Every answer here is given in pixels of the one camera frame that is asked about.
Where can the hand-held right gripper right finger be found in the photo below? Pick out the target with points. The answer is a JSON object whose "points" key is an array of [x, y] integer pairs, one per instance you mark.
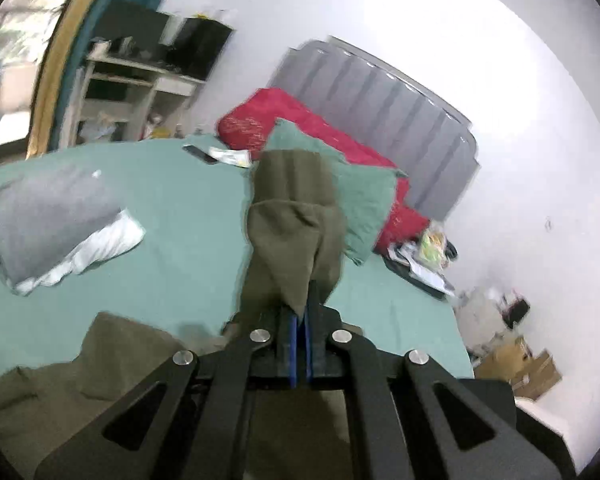
{"points": [[308, 355]]}

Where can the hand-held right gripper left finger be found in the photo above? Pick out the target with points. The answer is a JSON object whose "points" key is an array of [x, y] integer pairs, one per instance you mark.
{"points": [[292, 355]]}

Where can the olive green garment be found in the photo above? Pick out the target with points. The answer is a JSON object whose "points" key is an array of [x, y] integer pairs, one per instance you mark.
{"points": [[295, 220]]}

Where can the bed with green sheet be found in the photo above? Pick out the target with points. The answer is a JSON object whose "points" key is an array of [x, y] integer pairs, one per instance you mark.
{"points": [[180, 240]]}

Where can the green pillow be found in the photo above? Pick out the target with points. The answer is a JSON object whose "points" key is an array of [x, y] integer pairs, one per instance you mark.
{"points": [[365, 200]]}

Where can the green snack bag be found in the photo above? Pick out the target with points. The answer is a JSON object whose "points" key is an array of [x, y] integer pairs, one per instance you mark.
{"points": [[432, 242]]}

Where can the cardboard box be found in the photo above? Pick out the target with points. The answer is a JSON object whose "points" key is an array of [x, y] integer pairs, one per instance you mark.
{"points": [[540, 375], [497, 365]]}

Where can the white packet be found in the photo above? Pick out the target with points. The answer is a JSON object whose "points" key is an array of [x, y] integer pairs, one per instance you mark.
{"points": [[230, 156]]}

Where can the black speaker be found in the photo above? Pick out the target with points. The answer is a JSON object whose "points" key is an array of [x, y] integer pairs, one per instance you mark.
{"points": [[516, 311]]}

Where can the white garment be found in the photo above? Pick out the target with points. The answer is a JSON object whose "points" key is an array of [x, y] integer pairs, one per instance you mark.
{"points": [[105, 245]]}

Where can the black phone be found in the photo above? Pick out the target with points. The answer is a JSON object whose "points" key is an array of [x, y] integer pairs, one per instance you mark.
{"points": [[200, 154]]}

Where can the red pillow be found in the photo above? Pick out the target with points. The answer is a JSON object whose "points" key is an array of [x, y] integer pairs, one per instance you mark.
{"points": [[290, 115]]}

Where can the grey padded headboard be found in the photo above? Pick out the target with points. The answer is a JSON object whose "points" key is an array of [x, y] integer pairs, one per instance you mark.
{"points": [[380, 100]]}

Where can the grey garment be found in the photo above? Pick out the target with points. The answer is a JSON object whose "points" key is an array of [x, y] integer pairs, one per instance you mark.
{"points": [[45, 220]]}

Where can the white computer desk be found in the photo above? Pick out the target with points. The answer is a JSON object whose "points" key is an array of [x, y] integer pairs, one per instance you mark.
{"points": [[170, 85]]}

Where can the black computer tower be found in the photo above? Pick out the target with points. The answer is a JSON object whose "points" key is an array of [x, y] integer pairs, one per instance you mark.
{"points": [[200, 45]]}

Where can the black monitor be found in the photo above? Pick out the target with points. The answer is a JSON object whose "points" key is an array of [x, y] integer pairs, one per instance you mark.
{"points": [[130, 25]]}

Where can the yellow curtain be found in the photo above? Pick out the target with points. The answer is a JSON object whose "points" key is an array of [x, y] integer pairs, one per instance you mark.
{"points": [[55, 70]]}

